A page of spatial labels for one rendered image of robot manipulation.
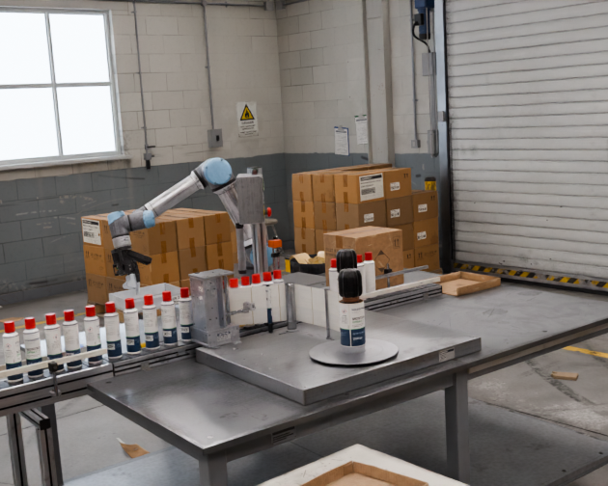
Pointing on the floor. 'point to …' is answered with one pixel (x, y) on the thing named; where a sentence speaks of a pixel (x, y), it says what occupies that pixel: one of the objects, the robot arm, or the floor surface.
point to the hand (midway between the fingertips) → (137, 291)
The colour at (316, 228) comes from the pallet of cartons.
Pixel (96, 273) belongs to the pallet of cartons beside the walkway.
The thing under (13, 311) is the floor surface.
